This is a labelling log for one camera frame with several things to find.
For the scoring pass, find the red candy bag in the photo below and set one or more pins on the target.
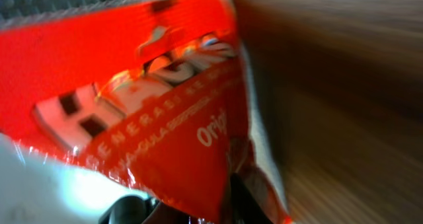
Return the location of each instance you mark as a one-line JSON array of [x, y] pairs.
[[151, 94]]

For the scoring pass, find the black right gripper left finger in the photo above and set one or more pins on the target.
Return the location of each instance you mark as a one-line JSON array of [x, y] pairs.
[[128, 210]]

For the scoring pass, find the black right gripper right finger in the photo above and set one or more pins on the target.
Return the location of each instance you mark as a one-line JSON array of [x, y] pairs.
[[244, 203]]

